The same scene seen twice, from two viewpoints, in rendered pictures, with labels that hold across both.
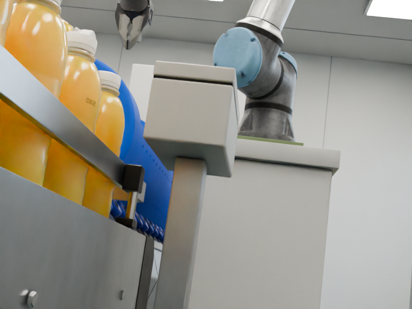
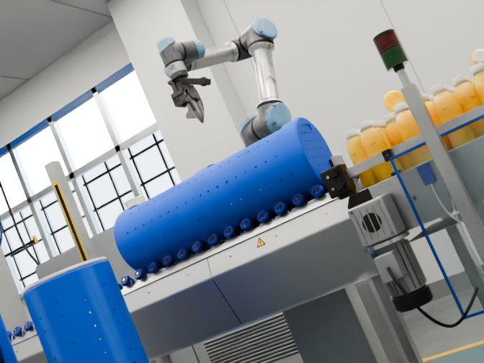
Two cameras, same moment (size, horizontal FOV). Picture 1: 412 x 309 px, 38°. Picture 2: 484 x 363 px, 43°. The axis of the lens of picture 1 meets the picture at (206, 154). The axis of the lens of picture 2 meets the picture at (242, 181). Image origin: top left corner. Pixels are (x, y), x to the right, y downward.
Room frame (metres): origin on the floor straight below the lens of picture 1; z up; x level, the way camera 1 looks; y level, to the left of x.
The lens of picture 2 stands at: (0.60, 2.42, 0.83)
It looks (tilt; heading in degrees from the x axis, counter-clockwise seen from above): 7 degrees up; 290
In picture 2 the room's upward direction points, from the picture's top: 23 degrees counter-clockwise
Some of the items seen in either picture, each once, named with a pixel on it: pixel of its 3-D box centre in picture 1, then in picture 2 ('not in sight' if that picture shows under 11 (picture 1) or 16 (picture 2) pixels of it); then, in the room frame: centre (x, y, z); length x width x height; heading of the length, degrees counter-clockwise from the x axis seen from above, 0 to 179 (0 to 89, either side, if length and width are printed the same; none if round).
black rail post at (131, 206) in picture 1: (130, 196); not in sight; (0.77, 0.09, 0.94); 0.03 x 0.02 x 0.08; 174
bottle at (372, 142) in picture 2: not in sight; (377, 152); (0.86, 0.46, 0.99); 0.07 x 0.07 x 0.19
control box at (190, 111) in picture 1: (197, 124); not in sight; (0.78, 0.02, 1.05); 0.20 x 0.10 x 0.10; 174
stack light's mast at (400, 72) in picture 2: not in sight; (395, 60); (0.68, 0.68, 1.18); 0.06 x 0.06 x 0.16
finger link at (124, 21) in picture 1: (125, 34); (192, 114); (1.46, 0.25, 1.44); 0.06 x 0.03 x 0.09; 174
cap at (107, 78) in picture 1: (106, 79); not in sight; (0.76, 0.15, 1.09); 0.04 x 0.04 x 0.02
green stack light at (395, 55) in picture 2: not in sight; (394, 58); (0.68, 0.68, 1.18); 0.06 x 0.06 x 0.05
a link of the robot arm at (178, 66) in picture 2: not in sight; (176, 70); (1.45, 0.24, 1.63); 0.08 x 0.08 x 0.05
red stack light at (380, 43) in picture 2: not in sight; (387, 44); (0.68, 0.68, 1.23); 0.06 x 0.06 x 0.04
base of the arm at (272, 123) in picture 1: (266, 129); not in sight; (1.38, -0.13, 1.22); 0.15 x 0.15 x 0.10
